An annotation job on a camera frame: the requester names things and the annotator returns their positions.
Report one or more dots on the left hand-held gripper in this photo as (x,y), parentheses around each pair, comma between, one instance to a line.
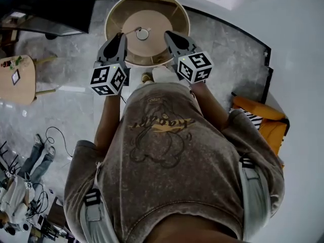
(106,80)

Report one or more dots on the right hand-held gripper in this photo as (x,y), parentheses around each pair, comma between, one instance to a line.
(195,67)

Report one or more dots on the white cup with blue band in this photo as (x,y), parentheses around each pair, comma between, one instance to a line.
(143,35)

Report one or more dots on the person's left forearm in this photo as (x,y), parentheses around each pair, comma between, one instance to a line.
(108,120)

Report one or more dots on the person's right forearm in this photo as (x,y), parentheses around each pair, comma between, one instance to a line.
(210,105)

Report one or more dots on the person's light trousers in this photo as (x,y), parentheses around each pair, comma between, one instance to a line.
(162,75)

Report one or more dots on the person's left shoe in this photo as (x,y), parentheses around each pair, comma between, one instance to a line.
(146,77)

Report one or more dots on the round beige side table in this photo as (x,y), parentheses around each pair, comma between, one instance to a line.
(152,14)

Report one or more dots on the black and white striped cushion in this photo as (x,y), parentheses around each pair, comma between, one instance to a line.
(254,118)

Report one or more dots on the black low cabinet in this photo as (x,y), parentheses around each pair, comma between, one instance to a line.
(63,11)

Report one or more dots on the light wooden kidney-shaped table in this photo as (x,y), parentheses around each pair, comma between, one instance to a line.
(25,85)

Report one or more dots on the small black framed tablet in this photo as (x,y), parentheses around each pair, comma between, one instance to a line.
(15,77)

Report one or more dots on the orange armchair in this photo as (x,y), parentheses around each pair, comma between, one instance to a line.
(270,130)

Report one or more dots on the brown printed T-shirt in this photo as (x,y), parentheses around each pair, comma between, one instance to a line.
(164,181)

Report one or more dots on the dark wooden chair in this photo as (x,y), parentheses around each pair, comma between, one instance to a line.
(57,211)

